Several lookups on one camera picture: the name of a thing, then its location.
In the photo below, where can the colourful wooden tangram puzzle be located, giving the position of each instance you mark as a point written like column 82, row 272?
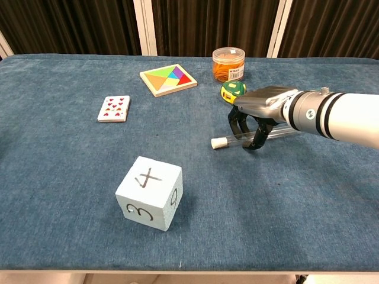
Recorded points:
column 167, row 79

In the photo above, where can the clear jar of rubber bands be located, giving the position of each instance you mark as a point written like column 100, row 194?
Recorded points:
column 228, row 66

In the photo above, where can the white frame post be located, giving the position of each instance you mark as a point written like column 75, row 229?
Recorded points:
column 276, row 28
column 6, row 47
column 145, row 26

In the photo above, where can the right black-fingered robot hand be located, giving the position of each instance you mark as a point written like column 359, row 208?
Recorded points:
column 260, row 102

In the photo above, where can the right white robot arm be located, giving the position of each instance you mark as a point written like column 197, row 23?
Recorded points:
column 343, row 116

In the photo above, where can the deck of playing cards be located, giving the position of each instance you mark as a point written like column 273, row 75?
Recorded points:
column 114, row 109

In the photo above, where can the transparent tube with white cap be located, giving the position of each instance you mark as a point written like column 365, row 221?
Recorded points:
column 220, row 143

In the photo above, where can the blue table cloth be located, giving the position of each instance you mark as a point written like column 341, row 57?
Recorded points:
column 74, row 154

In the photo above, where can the green yellow tape measure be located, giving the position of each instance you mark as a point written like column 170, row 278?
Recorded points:
column 232, row 90

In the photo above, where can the dark pleated curtain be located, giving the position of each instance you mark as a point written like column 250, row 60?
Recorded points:
column 213, row 23

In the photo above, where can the light blue numbered foam cube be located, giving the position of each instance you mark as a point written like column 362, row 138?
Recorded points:
column 142, row 195

